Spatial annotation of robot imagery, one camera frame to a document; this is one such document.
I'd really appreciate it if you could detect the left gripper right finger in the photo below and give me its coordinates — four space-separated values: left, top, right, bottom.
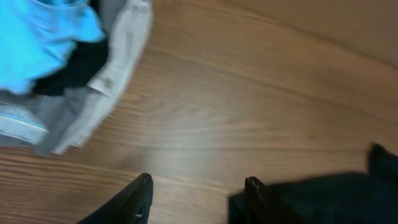
244 177 307 224

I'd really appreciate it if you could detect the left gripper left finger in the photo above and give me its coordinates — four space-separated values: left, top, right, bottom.
77 173 154 224

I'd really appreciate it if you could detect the black shirt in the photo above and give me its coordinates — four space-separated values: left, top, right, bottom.
228 143 397 224

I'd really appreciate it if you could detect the beige folded garment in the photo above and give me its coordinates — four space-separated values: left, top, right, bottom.
52 0 153 154

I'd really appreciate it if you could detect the grey folded garment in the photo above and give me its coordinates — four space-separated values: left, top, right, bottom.
1 1 109 154

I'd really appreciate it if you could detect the black folded garment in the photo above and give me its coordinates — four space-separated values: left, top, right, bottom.
32 37 109 96

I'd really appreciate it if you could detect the light blue printed shirt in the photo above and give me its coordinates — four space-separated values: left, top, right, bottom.
1 0 105 95

